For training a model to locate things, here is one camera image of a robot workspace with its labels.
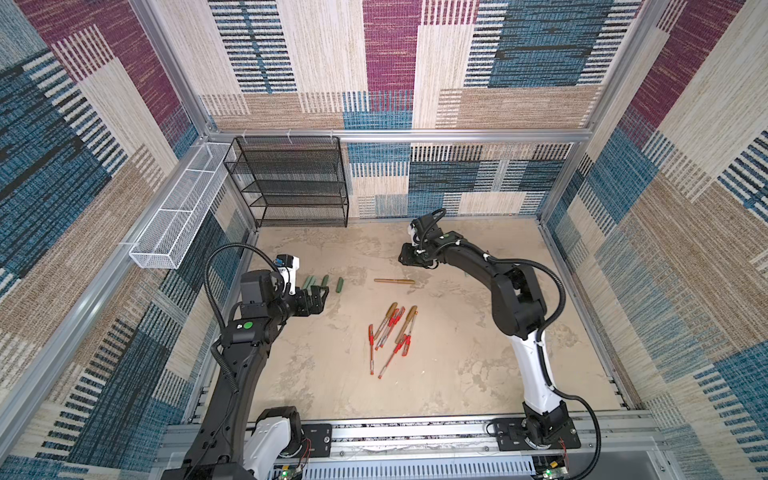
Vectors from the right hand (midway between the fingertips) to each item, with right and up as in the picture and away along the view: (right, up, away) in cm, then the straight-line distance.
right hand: (403, 260), depth 100 cm
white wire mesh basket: (-73, +7, -9) cm, 73 cm away
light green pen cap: (-33, -7, +2) cm, 34 cm away
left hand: (-25, -5, -22) cm, 34 cm away
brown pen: (-5, -17, -6) cm, 19 cm away
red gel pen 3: (-4, -18, -7) cm, 20 cm away
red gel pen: (-10, -23, -11) cm, 27 cm away
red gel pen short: (0, -24, -11) cm, 27 cm away
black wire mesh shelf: (-40, +28, +10) cm, 50 cm away
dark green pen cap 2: (-22, -8, +1) cm, 23 cm away
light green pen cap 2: (-31, -7, +2) cm, 32 cm away
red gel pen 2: (-2, -25, -13) cm, 28 cm away
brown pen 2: (+1, -18, -7) cm, 19 cm away
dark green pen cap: (-26, -7, +2) cm, 27 cm away
